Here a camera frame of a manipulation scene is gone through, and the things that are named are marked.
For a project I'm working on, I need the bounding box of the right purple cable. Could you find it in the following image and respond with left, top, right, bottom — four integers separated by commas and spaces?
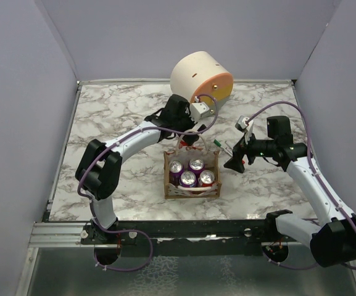
245, 101, 356, 271

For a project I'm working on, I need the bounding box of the red soda can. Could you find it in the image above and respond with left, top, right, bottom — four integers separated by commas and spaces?
197, 170, 215, 187
181, 144, 196, 151

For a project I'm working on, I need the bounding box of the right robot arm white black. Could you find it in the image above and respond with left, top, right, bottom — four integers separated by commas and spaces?
224, 116, 356, 267

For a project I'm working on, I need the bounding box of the round pastel drawer cabinet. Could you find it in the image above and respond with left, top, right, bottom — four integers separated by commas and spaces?
170, 51, 233, 117

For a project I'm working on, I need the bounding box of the purple soda can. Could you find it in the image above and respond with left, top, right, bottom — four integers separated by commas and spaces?
188, 157, 205, 176
168, 160, 184, 186
179, 170, 197, 187

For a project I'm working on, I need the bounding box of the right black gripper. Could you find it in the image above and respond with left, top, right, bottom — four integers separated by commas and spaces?
225, 128, 276, 172

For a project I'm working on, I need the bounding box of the red capped marker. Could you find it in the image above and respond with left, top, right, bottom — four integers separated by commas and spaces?
225, 141, 233, 155

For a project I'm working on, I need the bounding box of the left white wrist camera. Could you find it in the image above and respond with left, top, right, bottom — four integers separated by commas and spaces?
189, 102, 210, 122

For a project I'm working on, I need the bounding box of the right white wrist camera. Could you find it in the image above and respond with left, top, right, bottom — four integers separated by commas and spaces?
235, 115, 253, 144

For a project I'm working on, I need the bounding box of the red soda can front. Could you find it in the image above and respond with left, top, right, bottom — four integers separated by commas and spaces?
181, 144, 196, 151

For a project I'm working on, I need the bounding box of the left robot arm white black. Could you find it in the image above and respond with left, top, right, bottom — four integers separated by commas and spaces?
75, 94, 210, 244

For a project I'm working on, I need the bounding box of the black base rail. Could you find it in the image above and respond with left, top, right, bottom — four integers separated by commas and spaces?
81, 219, 290, 257

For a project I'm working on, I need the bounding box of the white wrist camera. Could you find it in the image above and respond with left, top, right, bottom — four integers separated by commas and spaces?
189, 102, 210, 122
235, 115, 253, 144

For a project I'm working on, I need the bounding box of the green capped marker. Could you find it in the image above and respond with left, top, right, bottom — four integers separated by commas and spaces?
213, 139, 221, 147

